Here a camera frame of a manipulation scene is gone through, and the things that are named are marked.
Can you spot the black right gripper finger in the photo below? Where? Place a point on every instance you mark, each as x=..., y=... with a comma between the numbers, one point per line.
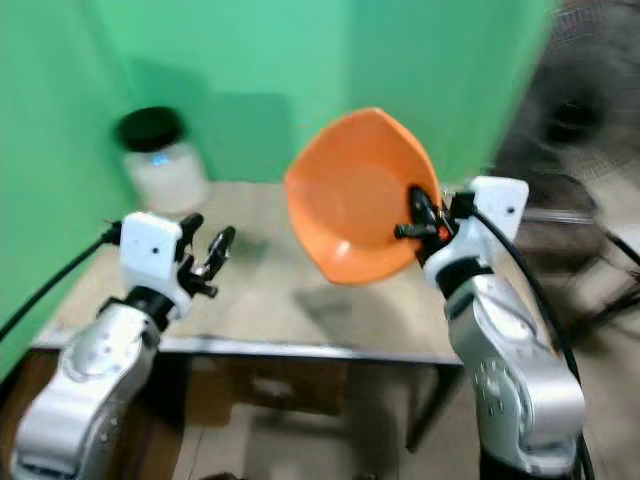
x=419, y=205

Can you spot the orange plastic bowl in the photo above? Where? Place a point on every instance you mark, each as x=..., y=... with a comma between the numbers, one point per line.
x=350, y=195

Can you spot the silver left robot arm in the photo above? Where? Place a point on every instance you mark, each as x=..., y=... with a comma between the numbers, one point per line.
x=85, y=385

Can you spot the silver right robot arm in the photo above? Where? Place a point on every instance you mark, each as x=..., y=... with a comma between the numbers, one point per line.
x=520, y=380

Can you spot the clear jar with black lid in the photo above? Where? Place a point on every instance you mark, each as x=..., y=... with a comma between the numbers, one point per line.
x=165, y=175

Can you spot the brown wooden drawer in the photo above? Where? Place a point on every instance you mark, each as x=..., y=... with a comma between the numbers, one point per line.
x=285, y=388

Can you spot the dark grey office chair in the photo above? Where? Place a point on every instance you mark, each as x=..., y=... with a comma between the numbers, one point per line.
x=575, y=130

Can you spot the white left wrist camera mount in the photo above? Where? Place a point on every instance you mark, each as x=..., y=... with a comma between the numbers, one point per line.
x=150, y=250

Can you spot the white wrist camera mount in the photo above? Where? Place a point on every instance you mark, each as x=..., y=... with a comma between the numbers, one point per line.
x=150, y=250
x=495, y=215

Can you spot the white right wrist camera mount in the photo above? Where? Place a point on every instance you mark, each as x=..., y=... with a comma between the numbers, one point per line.
x=495, y=215

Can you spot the wooden table with metal frame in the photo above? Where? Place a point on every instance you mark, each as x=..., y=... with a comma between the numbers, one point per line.
x=310, y=350

